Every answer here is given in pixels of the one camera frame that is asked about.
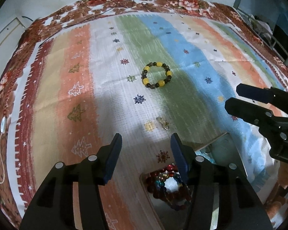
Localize metal bed frame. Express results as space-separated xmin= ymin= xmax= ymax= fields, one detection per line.
xmin=247 ymin=14 xmax=288 ymax=66

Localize yellow and dark bead bracelet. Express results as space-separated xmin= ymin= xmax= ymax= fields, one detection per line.
xmin=140 ymin=61 xmax=173 ymax=90

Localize small gold earring piece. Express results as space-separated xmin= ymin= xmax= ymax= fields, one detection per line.
xmin=156 ymin=117 xmax=170 ymax=130

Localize red bead bracelet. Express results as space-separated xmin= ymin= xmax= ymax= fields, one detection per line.
xmin=143 ymin=163 xmax=193 ymax=212

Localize black cable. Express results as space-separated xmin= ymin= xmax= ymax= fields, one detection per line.
xmin=21 ymin=0 xmax=149 ymax=29

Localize person hand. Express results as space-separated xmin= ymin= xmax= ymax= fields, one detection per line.
xmin=277 ymin=162 xmax=288 ymax=189

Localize jewelry box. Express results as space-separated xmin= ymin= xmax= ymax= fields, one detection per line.
xmin=140 ymin=132 xmax=246 ymax=229

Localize white controller with cord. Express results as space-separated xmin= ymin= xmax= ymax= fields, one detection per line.
xmin=0 ymin=116 xmax=7 ymax=185

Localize striped colourful cloth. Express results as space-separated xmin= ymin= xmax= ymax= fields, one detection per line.
xmin=7 ymin=14 xmax=282 ymax=229

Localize red floral bedsheet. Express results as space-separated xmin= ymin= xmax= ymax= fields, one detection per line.
xmin=0 ymin=0 xmax=288 ymax=229

